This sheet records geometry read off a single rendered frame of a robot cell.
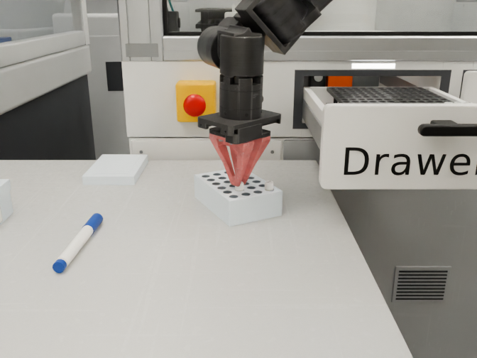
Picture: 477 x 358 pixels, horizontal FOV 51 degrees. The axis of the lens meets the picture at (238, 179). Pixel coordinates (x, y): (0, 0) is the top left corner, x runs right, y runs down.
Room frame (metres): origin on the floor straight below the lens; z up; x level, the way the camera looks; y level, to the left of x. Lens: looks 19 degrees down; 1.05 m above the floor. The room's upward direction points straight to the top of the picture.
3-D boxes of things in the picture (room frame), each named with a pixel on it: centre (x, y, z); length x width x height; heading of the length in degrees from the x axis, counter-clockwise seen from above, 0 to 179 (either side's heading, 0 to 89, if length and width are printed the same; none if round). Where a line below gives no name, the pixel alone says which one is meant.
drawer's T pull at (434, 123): (0.59, -0.25, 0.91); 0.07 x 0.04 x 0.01; 90
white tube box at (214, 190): (0.69, 0.00, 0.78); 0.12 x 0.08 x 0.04; 27
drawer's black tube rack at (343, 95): (0.82, -0.25, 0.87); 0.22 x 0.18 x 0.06; 0
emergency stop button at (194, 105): (0.89, 0.08, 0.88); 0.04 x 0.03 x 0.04; 90
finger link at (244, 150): (0.67, -0.01, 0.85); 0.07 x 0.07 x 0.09; 47
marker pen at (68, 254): (0.56, 0.20, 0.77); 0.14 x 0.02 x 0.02; 177
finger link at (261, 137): (0.66, 0.00, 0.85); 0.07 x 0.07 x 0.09; 47
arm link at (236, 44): (0.66, 0.00, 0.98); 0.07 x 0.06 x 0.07; 23
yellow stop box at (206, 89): (0.92, 0.08, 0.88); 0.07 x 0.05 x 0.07; 90
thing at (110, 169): (0.85, 0.22, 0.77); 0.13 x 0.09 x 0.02; 179
